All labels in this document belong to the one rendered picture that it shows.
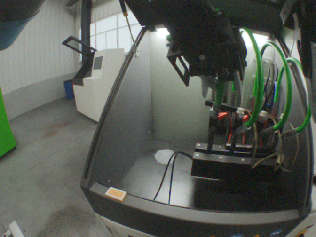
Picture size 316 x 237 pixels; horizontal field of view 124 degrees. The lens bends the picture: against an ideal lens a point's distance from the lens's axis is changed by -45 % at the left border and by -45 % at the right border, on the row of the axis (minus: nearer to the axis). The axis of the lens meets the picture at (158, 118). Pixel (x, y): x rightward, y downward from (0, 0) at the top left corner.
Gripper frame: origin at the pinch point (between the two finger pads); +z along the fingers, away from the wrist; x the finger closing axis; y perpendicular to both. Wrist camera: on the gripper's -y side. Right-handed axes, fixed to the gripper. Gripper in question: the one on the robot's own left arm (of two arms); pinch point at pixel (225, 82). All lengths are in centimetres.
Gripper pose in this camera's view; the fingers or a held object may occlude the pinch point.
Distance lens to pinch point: 29.0
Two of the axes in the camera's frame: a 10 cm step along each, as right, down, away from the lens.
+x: 8.3, -0.3, -5.6
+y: -2.2, 9.0, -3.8
